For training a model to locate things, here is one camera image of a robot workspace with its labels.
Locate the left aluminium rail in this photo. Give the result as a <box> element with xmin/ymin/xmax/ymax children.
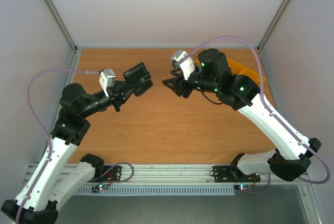
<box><xmin>40</xmin><ymin>47</ymin><xmax>82</xmax><ymax>163</ymax></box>

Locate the aluminium rail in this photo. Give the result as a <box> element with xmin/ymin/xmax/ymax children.
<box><xmin>40</xmin><ymin>47</ymin><xmax>82</xmax><ymax>163</ymax></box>
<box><xmin>23</xmin><ymin>163</ymin><xmax>310</xmax><ymax>186</ymax></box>

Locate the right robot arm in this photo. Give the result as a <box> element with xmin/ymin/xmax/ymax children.
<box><xmin>163</xmin><ymin>49</ymin><xmax>321</xmax><ymax>182</ymax></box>

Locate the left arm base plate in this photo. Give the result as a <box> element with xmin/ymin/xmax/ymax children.
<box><xmin>89</xmin><ymin>166</ymin><xmax>122</xmax><ymax>183</ymax></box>

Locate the yellow bin with circle cards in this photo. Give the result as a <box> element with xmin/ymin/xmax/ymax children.
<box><xmin>226</xmin><ymin>57</ymin><xmax>246</xmax><ymax>75</ymax></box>

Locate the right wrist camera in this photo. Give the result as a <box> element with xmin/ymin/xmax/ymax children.
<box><xmin>170</xmin><ymin>50</ymin><xmax>195</xmax><ymax>80</ymax></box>

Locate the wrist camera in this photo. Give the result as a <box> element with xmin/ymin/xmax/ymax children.
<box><xmin>170</xmin><ymin>50</ymin><xmax>195</xmax><ymax>80</ymax></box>
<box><xmin>99</xmin><ymin>69</ymin><xmax>116</xmax><ymax>97</ymax></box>

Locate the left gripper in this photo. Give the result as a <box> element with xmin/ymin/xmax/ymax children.
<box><xmin>80</xmin><ymin>80</ymin><xmax>138</xmax><ymax>119</ymax></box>

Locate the black card holder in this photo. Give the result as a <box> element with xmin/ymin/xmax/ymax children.
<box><xmin>123</xmin><ymin>62</ymin><xmax>153</xmax><ymax>97</ymax></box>

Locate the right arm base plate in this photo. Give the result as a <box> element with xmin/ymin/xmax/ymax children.
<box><xmin>209</xmin><ymin>166</ymin><xmax>261</xmax><ymax>183</ymax></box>

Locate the left circuit board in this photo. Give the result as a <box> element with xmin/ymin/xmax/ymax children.
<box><xmin>91</xmin><ymin>184</ymin><xmax>109</xmax><ymax>193</ymax></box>

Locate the yellow bin with green cards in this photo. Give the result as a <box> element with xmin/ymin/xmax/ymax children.
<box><xmin>194</xmin><ymin>58</ymin><xmax>200</xmax><ymax>69</ymax></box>

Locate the yellow bin with red cards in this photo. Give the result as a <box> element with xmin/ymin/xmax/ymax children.
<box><xmin>243</xmin><ymin>67</ymin><xmax>267</xmax><ymax>87</ymax></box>

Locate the purple cable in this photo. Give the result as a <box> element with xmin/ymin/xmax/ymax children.
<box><xmin>179</xmin><ymin>36</ymin><xmax>331</xmax><ymax>195</ymax></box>
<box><xmin>15</xmin><ymin>67</ymin><xmax>135</xmax><ymax>224</ymax></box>

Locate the front aluminium rail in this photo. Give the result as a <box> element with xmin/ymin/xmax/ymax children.
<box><xmin>23</xmin><ymin>163</ymin><xmax>310</xmax><ymax>186</ymax></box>

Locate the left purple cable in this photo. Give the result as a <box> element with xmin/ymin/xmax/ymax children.
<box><xmin>15</xmin><ymin>67</ymin><xmax>135</xmax><ymax>224</ymax></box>

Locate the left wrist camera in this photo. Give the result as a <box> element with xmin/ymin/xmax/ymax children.
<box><xmin>99</xmin><ymin>69</ymin><xmax>116</xmax><ymax>97</ymax></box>

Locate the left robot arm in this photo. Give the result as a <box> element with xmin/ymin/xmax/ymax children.
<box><xmin>1</xmin><ymin>81</ymin><xmax>138</xmax><ymax>223</ymax></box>

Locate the right circuit board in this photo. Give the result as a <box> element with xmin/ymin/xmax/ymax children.
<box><xmin>234</xmin><ymin>184</ymin><xmax>253</xmax><ymax>192</ymax></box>

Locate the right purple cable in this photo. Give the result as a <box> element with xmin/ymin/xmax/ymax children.
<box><xmin>179</xmin><ymin>36</ymin><xmax>331</xmax><ymax>195</ymax></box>

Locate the grey slotted cable duct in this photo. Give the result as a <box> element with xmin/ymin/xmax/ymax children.
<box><xmin>74</xmin><ymin>185</ymin><xmax>234</xmax><ymax>197</ymax></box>

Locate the circuit board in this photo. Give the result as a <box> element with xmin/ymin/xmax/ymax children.
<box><xmin>234</xmin><ymin>184</ymin><xmax>253</xmax><ymax>192</ymax></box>
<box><xmin>91</xmin><ymin>184</ymin><xmax>109</xmax><ymax>193</ymax></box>

